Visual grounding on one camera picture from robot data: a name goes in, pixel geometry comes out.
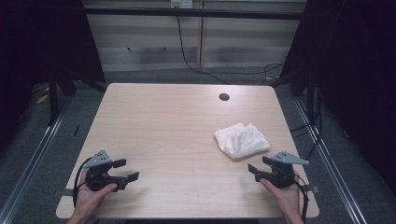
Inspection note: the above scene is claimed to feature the metal floor rail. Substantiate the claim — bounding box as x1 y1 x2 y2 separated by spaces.
0 101 73 224
293 97 369 224

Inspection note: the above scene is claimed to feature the black metal stand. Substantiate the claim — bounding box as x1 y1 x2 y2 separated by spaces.
305 70 316 120
47 73 61 126

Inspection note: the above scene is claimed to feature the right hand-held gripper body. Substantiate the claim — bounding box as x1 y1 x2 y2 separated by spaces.
254 150 310 189

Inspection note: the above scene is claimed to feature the black wall cable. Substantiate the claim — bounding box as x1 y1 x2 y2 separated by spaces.
175 15 285 86

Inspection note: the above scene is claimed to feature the person's left hand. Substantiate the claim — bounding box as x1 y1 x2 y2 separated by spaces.
74 169 119 219

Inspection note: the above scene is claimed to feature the yellow floor tape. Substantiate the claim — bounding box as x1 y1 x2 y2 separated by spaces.
35 92 50 105

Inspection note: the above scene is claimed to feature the dark curtain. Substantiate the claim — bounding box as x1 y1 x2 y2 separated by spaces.
279 0 396 195
0 0 106 153

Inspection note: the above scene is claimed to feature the black floor cable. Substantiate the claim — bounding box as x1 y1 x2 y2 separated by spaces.
289 88 324 161

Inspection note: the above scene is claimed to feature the dark cabinet handle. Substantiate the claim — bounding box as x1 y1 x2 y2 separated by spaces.
126 46 168 53

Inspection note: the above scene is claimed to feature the person's right hand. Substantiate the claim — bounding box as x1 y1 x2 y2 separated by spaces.
259 178 303 217

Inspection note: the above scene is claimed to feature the black horizontal bar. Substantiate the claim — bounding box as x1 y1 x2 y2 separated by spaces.
83 7 304 21

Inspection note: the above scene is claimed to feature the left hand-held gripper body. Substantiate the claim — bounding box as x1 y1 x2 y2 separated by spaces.
82 149 129 192

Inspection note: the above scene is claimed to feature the white towel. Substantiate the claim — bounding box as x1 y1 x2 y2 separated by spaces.
213 122 271 160

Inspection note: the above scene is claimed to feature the white wall socket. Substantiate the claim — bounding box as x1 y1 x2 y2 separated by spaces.
170 0 193 9

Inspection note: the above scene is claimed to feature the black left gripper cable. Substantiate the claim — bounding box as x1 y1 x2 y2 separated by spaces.
72 156 93 208

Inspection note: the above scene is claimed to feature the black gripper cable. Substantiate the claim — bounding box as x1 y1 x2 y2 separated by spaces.
72 156 93 208
292 173 310 224

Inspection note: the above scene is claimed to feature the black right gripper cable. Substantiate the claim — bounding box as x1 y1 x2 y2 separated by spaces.
292 173 310 224

